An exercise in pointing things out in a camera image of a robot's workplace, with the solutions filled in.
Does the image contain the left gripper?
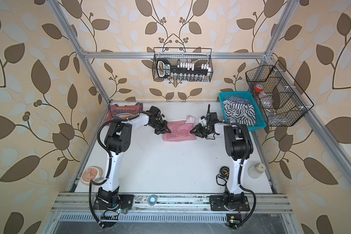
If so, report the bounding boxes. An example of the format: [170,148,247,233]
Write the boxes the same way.
[149,120,172,135]

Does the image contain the red white striped garment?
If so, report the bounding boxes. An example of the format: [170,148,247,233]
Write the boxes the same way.
[162,116,197,142]

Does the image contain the red tank top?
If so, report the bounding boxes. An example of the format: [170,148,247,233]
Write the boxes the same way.
[104,102,143,122]

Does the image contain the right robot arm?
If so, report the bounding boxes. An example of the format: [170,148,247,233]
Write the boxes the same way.
[190,104,257,230]

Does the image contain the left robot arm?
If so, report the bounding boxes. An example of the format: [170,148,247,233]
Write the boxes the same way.
[88,106,171,229]

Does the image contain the black white striped garment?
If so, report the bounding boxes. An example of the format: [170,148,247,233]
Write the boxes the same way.
[223,97,256,126]

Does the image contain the black tape measure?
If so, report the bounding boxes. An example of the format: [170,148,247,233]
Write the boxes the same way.
[215,166,230,187]

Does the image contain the black socket set tool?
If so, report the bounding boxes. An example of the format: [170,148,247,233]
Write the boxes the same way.
[152,58,213,80]

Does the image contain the teal plastic basket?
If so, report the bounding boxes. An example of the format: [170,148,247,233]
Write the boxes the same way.
[218,92,266,132]

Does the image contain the white plastic bottle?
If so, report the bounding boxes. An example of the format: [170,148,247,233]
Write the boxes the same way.
[248,163,266,179]

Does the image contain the red capped plastic bottle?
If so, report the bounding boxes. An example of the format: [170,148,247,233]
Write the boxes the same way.
[254,84,275,109]

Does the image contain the round blue button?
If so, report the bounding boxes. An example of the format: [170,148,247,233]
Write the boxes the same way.
[148,195,158,206]

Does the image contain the round tan pad dish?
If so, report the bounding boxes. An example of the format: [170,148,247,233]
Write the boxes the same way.
[81,166,103,186]

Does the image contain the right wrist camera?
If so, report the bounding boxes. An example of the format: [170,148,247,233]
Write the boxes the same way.
[199,116,208,127]

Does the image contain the back wire basket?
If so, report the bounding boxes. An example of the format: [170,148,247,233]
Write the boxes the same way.
[152,46,214,82]

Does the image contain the wire basket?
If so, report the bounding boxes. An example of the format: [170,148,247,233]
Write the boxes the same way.
[245,61,314,127]
[152,46,214,82]

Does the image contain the right wire basket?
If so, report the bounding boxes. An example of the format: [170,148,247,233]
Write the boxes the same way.
[245,61,314,127]

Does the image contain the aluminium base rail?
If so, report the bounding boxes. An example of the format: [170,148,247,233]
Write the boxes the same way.
[51,193,293,214]

